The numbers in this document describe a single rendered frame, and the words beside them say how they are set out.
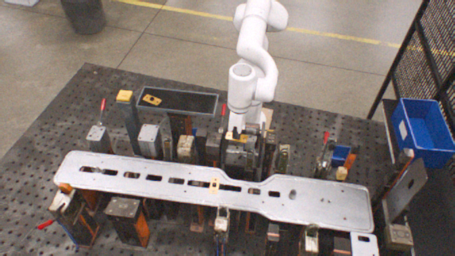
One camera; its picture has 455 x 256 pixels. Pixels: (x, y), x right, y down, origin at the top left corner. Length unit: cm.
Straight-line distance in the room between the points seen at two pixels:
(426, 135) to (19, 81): 344
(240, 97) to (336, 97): 242
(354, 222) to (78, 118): 168
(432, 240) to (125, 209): 120
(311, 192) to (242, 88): 66
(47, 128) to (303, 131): 155
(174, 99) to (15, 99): 232
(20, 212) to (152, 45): 245
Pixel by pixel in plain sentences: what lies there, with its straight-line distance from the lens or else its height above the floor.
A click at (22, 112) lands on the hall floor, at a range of 365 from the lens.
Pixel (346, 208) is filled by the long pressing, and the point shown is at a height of 100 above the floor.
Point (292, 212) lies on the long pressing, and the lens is 154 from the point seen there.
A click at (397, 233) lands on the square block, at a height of 106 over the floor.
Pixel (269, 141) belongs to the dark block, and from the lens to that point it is 158.
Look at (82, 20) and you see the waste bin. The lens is 425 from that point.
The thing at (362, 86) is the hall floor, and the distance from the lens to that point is 372.
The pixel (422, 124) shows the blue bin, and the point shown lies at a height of 103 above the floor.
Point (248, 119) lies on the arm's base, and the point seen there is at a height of 85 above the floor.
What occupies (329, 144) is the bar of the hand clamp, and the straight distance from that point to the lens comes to 152.
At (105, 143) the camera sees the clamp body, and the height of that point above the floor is 100.
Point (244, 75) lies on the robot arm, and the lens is 111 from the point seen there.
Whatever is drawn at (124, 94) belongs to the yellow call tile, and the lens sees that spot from 177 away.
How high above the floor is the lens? 235
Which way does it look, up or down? 49 degrees down
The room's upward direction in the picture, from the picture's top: 1 degrees clockwise
